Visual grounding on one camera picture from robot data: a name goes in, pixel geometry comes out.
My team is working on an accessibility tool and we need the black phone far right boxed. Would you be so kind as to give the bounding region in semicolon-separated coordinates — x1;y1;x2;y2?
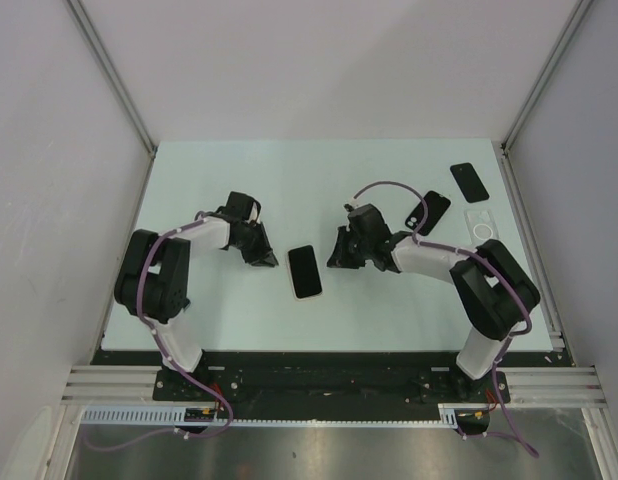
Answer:
450;163;490;204

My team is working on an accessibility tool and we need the clear magsafe phone case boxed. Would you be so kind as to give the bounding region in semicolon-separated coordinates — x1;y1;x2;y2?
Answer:
464;209;500;248

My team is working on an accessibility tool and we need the beige ring phone case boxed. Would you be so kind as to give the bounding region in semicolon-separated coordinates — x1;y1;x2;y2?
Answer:
286;244;324;301

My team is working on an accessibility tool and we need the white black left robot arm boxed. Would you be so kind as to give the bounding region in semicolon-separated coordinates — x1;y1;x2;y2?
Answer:
114;191;279;400

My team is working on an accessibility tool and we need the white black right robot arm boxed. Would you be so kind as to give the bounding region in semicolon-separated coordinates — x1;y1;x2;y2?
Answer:
327;204;541;401

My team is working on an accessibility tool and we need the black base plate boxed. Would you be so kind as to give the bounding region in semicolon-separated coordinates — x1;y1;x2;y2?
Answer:
92;350;573;414

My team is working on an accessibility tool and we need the grey slotted cable duct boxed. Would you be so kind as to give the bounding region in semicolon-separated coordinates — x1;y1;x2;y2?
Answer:
81;404;492;428

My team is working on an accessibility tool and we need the black smartphone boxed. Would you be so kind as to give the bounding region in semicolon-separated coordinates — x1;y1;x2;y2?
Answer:
288;245;322;299

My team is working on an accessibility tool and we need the black phone case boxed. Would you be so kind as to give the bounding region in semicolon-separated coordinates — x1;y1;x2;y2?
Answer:
404;190;451;236

